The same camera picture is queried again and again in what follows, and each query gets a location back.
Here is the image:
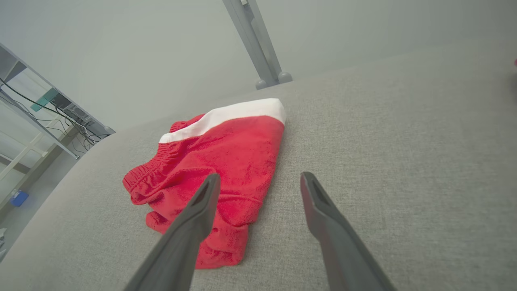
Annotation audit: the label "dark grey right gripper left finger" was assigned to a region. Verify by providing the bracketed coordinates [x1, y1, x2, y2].
[123, 173, 221, 291]

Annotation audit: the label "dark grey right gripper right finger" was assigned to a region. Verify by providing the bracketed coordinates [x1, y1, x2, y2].
[300, 172, 396, 291]

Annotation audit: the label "red white-striped basketball shorts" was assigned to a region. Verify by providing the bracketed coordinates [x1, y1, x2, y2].
[122, 98, 287, 270]

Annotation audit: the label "blue floor box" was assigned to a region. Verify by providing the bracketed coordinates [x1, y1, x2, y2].
[10, 190, 29, 207]

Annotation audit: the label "grey computer tower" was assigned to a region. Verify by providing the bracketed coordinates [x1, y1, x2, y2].
[50, 93, 95, 126]

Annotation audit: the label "white desk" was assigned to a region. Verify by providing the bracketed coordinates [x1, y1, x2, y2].
[0, 93, 79, 182]

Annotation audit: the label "green flat item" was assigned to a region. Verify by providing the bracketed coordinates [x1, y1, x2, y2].
[30, 88, 59, 112]

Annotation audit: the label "grey partition end post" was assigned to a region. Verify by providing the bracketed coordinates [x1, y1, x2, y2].
[0, 42, 116, 138]

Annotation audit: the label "grey partition post with truss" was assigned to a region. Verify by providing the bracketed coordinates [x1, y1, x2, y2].
[222, 0, 292, 90]

